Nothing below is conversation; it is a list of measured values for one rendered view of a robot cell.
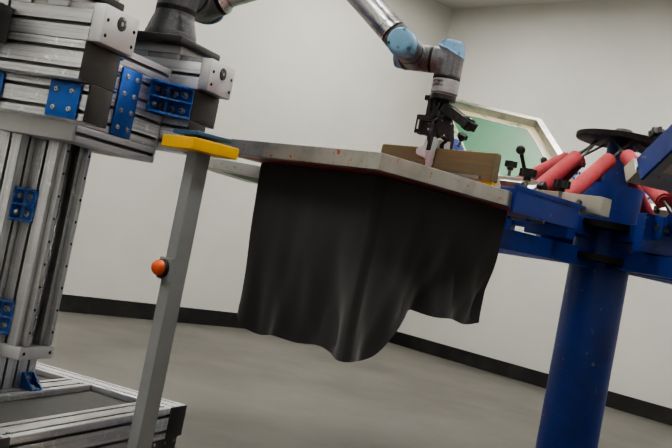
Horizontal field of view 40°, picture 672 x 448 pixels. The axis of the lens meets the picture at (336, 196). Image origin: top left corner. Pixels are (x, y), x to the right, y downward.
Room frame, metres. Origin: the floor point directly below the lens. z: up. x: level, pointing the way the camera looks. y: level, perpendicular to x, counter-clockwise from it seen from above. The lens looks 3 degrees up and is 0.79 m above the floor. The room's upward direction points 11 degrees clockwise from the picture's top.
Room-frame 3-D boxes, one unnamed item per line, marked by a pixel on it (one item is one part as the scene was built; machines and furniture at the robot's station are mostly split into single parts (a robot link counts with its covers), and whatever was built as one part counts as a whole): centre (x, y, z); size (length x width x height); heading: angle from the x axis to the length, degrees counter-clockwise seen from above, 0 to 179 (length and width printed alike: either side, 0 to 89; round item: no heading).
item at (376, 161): (2.46, -0.16, 0.97); 0.79 x 0.58 x 0.04; 133
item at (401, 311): (2.27, -0.26, 0.74); 0.46 x 0.04 x 0.42; 133
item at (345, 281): (2.26, 0.05, 0.74); 0.45 x 0.03 x 0.43; 43
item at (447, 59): (2.56, -0.23, 1.33); 0.09 x 0.08 x 0.11; 72
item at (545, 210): (2.42, -0.53, 0.98); 0.30 x 0.05 x 0.07; 133
